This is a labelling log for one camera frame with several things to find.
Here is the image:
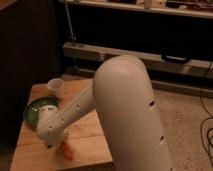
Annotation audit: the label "black handle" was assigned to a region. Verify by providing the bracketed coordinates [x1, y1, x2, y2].
[161, 55, 190, 64]

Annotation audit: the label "red pepper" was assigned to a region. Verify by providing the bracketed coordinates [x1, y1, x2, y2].
[60, 142, 73, 160]

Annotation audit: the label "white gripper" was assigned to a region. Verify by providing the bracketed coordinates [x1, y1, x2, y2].
[43, 130, 69, 148]

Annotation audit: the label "grey metal beam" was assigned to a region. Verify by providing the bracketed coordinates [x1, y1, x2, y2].
[63, 42, 213, 79]

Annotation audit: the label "wooden table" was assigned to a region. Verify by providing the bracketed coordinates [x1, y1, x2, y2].
[9, 78, 114, 171]

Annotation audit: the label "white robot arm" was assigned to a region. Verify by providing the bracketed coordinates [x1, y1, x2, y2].
[36, 55, 175, 171]

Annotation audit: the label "black cables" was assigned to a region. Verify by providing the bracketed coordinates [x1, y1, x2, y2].
[199, 61, 213, 159]

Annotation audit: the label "metal pole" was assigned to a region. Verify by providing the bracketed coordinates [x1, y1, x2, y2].
[64, 0, 76, 44]

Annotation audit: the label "wooden shelf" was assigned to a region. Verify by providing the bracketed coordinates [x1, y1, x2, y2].
[59, 0, 213, 19]

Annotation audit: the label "green bowl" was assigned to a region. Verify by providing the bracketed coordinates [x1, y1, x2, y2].
[23, 97, 58, 128]

